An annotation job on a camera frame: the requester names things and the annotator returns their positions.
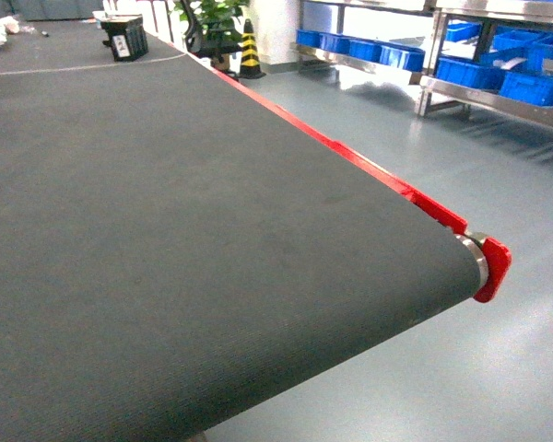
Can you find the stainless steel shelf rack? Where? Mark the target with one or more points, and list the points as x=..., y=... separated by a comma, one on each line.
x=437, y=94

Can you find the yellow black striped traffic cone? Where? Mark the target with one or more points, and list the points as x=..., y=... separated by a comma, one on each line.
x=250, y=67

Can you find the green potted plant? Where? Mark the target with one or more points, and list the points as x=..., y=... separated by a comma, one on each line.
x=211, y=26

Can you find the black box with white label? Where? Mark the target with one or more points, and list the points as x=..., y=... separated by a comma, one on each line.
x=126, y=37

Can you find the red conveyor side rail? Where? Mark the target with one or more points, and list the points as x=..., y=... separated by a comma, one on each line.
x=494, y=259

